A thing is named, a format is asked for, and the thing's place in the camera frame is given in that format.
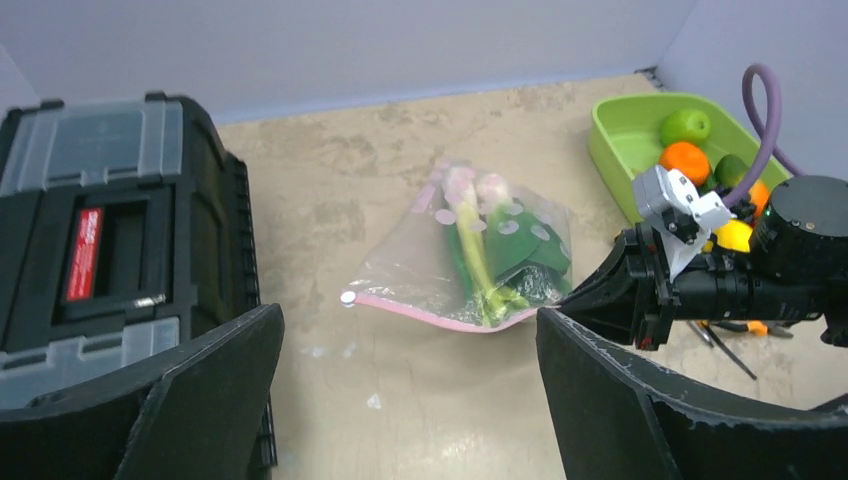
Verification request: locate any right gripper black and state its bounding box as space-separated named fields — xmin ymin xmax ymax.
xmin=555 ymin=223 xmax=736 ymax=351

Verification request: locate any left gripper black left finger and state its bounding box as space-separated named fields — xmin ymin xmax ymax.
xmin=1 ymin=304 xmax=285 ymax=479

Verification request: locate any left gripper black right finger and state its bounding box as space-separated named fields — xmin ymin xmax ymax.
xmin=536 ymin=309 xmax=847 ymax=479

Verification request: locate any green toy bok choy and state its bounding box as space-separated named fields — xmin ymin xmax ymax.
xmin=484 ymin=200 xmax=571 ymax=305

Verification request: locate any clear zip top bag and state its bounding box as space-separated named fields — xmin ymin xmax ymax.
xmin=340 ymin=161 xmax=572 ymax=333

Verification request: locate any toy leek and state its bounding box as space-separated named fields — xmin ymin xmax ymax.
xmin=442 ymin=167 xmax=530 ymax=327

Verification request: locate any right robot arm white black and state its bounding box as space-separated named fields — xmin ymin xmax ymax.
xmin=555 ymin=175 xmax=847 ymax=351

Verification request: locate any orange toy fruit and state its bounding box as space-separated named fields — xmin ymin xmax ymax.
xmin=658 ymin=141 xmax=711 ymax=186

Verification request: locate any green plastic basket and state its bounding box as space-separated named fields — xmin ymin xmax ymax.
xmin=588 ymin=92 xmax=760 ymax=224

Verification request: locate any toy cucumber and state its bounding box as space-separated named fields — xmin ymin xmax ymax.
xmin=713 ymin=154 xmax=749 ymax=188

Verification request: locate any green toy apple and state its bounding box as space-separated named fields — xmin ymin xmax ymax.
xmin=659 ymin=108 xmax=712 ymax=146

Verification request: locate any black plastic toolbox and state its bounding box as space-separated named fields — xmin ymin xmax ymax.
xmin=0 ymin=91 xmax=280 ymax=480

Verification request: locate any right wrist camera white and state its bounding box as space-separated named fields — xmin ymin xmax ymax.
xmin=631 ymin=165 xmax=734 ymax=280

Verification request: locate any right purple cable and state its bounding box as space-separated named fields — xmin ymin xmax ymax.
xmin=720 ymin=63 xmax=806 ymax=211

